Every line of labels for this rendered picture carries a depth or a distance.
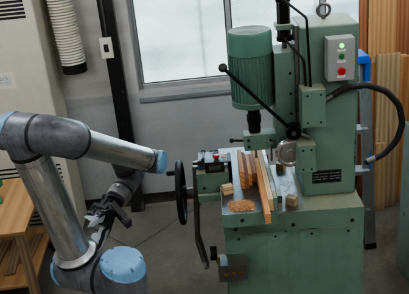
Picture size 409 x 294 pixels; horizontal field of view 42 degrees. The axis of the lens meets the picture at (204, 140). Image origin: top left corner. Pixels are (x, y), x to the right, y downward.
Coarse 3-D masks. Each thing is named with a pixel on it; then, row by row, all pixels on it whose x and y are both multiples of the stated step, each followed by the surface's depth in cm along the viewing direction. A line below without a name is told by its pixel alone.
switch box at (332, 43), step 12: (336, 36) 198; (348, 36) 197; (324, 48) 201; (336, 48) 196; (348, 48) 196; (324, 60) 203; (336, 60) 198; (348, 60) 198; (324, 72) 205; (336, 72) 199; (348, 72) 199
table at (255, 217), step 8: (224, 152) 252; (232, 152) 251; (248, 152) 249; (232, 160) 243; (232, 168) 236; (232, 176) 229; (232, 184) 222; (256, 184) 220; (216, 192) 224; (240, 192) 216; (248, 192) 215; (256, 192) 215; (200, 200) 223; (208, 200) 223; (216, 200) 223; (224, 200) 211; (232, 200) 211; (256, 200) 209; (224, 208) 206; (256, 208) 204; (224, 216) 202; (232, 216) 202; (240, 216) 202; (248, 216) 202; (256, 216) 202; (272, 216) 202; (224, 224) 203; (232, 224) 203; (240, 224) 203; (248, 224) 203; (256, 224) 203; (264, 224) 203; (272, 224) 203
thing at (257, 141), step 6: (246, 132) 228; (264, 132) 226; (270, 132) 226; (246, 138) 225; (252, 138) 225; (258, 138) 225; (264, 138) 225; (270, 138) 225; (246, 144) 226; (252, 144) 226; (258, 144) 226; (264, 144) 226; (246, 150) 227
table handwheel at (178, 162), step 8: (176, 168) 230; (176, 176) 227; (184, 176) 250; (176, 184) 225; (184, 184) 251; (176, 192) 225; (184, 192) 236; (192, 192) 237; (176, 200) 226; (184, 200) 250; (184, 208) 247; (184, 216) 229; (184, 224) 234
